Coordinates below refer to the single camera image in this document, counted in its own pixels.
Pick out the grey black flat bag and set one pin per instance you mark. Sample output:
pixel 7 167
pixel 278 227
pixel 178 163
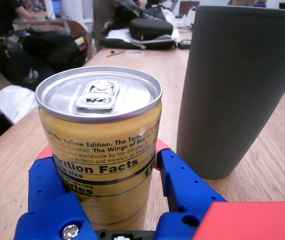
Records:
pixel 142 43

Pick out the yellow energy drink can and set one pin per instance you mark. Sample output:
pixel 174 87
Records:
pixel 100 160

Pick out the black pen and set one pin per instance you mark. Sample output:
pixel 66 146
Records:
pixel 116 53

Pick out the person in black shirt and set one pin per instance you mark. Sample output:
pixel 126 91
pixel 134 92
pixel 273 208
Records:
pixel 5 15

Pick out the white plastic bag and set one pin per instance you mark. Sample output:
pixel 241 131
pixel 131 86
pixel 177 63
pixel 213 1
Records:
pixel 16 102

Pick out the tall grey cup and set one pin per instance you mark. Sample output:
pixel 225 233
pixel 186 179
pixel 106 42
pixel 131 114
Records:
pixel 232 87

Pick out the clear tape roll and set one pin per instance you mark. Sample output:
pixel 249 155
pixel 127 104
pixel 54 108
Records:
pixel 133 53

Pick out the black bag white print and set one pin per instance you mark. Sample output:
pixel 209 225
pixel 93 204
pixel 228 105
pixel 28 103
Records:
pixel 147 13

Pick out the black backpack flag patch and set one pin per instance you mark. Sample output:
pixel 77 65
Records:
pixel 47 50

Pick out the black oval hard case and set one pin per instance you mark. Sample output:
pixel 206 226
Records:
pixel 150 27

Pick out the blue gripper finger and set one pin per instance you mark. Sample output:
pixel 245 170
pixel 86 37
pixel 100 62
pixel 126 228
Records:
pixel 47 212
pixel 187 190

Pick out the red camera mount bracket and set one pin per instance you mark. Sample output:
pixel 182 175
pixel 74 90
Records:
pixel 252 222

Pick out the brown wooden chair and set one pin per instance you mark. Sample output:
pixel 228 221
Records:
pixel 78 32

